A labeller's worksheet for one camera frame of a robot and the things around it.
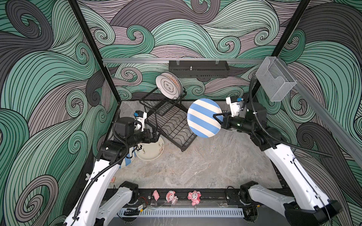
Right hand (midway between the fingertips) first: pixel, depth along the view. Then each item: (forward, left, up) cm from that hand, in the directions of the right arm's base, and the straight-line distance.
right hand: (215, 116), depth 66 cm
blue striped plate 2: (-11, +50, -33) cm, 61 cm away
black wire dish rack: (+24, +25, -32) cm, 47 cm away
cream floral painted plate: (-4, +36, -33) cm, 49 cm away
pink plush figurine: (-30, +9, -29) cm, 43 cm away
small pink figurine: (-29, +29, -32) cm, 52 cm away
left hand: (-4, +29, -6) cm, 30 cm away
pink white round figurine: (-30, +21, -31) cm, 48 cm away
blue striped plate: (+1, +6, -5) cm, 8 cm away
